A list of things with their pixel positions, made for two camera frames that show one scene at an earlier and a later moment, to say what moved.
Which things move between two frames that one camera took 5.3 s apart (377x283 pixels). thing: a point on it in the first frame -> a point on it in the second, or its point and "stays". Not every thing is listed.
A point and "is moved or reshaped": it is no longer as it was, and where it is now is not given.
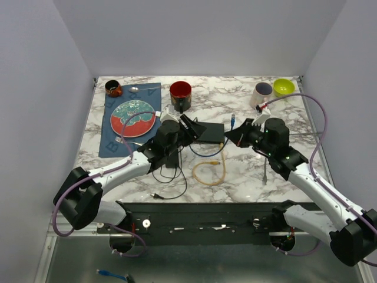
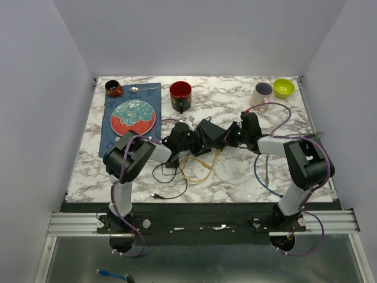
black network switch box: x=214 y=132 is moved or reshaped
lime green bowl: x=283 y=87 stays
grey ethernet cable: x=264 y=177 stays
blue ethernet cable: x=232 y=125 is moved or reshaped
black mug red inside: x=181 y=96 stays
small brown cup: x=113 y=88 stays
